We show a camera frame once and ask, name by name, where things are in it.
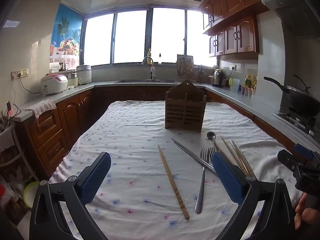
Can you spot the white plastic rack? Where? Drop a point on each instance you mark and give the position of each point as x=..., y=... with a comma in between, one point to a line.
x=7, y=135

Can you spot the lace cloth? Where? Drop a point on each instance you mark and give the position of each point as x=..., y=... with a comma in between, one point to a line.
x=42, y=106

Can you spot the small wall socket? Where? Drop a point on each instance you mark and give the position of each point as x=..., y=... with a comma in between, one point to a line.
x=233, y=67

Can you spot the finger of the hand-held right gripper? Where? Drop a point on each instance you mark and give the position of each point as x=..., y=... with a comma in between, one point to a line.
x=290, y=161
x=303, y=151

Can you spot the light metal chopstick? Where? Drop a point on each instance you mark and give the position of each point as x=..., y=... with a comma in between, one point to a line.
x=243, y=156
x=237, y=152

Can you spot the steel range hood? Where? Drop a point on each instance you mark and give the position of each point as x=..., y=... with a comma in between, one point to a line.
x=292, y=7

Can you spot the white wall label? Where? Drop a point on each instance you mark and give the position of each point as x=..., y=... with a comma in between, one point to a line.
x=11, y=23

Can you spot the wooden chopstick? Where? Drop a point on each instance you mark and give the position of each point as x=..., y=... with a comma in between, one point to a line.
x=172, y=180
x=232, y=153

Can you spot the tropical fruit wall poster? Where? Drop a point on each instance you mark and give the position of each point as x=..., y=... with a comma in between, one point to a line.
x=67, y=30

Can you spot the yellow bottle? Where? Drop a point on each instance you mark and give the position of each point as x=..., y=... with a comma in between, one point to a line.
x=149, y=53

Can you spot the wooden wall cabinets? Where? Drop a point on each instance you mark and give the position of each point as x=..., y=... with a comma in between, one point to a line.
x=237, y=5

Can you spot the cooking oil bottles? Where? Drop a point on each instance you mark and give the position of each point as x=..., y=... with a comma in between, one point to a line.
x=250, y=81

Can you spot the green plastic bowl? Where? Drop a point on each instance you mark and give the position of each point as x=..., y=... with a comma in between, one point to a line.
x=30, y=192

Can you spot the pink white rice cooker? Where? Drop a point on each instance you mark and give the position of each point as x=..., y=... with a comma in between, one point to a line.
x=53, y=83

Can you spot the wooden utensil holder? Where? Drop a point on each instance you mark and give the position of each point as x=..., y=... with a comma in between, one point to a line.
x=185, y=110

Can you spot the small white kitchen appliance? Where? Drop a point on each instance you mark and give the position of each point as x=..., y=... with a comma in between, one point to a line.
x=73, y=81

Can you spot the small clear bottle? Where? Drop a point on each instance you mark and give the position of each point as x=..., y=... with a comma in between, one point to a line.
x=160, y=60

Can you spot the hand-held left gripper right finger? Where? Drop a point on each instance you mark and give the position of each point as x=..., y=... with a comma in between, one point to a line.
x=227, y=177

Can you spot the person's right hand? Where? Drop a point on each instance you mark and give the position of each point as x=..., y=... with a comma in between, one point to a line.
x=310, y=216

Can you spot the grey kitchen countertop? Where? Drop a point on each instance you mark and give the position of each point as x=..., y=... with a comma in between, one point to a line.
x=75, y=90

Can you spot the metal fork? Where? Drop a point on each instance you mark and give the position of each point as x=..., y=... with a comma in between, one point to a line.
x=201, y=185
x=212, y=152

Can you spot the green white pitcher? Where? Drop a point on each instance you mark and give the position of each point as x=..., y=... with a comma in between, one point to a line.
x=234, y=85

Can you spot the row of spice jars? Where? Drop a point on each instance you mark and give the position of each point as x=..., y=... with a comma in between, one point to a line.
x=247, y=92

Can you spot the metal spoon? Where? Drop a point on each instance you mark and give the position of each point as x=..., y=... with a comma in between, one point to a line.
x=211, y=136

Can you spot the white electric pot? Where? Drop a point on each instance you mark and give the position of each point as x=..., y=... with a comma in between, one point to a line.
x=84, y=74

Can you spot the steel electric kettle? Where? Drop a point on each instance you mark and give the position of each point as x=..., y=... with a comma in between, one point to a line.
x=218, y=78

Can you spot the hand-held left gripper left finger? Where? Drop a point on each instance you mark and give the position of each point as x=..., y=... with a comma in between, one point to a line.
x=96, y=177

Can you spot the black wok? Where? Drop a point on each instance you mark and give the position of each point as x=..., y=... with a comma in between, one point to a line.
x=300, y=97

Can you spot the gas stove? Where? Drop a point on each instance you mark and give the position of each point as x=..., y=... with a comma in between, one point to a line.
x=297, y=122

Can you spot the wide wall socket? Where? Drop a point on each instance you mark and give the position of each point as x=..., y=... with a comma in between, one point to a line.
x=19, y=73

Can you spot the chrome kitchen faucet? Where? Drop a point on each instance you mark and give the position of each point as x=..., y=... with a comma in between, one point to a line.
x=151, y=71

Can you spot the white floral tablecloth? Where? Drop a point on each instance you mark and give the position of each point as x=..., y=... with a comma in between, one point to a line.
x=140, y=135

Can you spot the kitchen window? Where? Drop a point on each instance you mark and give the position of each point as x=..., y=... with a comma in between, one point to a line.
x=130, y=37

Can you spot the wooden base cabinets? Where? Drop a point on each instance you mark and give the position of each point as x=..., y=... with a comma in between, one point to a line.
x=50, y=125

